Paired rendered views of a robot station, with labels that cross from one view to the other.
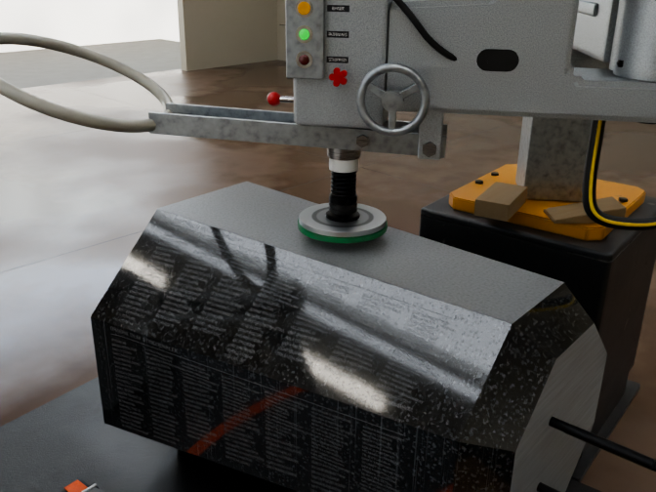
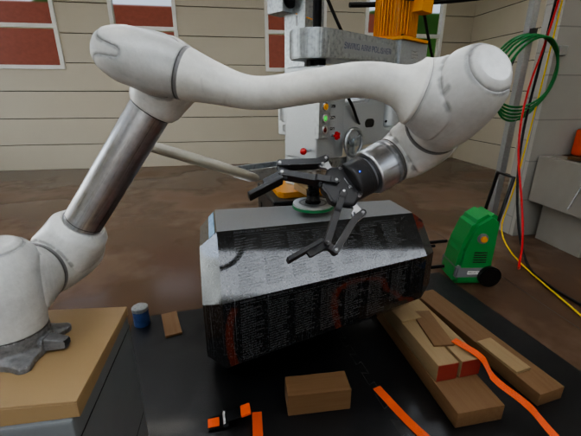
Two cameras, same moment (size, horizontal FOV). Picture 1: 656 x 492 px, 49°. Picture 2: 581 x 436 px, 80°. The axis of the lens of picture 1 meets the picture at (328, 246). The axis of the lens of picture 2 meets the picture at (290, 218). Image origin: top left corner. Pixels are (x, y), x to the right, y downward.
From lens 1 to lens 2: 1.60 m
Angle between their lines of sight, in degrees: 49
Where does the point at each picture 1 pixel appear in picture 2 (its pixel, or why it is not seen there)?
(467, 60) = (362, 124)
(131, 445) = (201, 387)
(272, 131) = not seen: hidden behind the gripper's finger
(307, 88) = (322, 143)
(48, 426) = not seen: hidden behind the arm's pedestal
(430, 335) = (392, 227)
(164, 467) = (233, 381)
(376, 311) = (368, 228)
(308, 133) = not seen: hidden behind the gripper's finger
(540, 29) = (378, 110)
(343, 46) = (333, 122)
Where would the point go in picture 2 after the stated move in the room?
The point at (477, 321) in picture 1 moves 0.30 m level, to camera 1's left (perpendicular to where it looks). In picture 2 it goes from (402, 216) to (379, 233)
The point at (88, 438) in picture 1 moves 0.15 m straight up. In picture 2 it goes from (174, 403) to (170, 379)
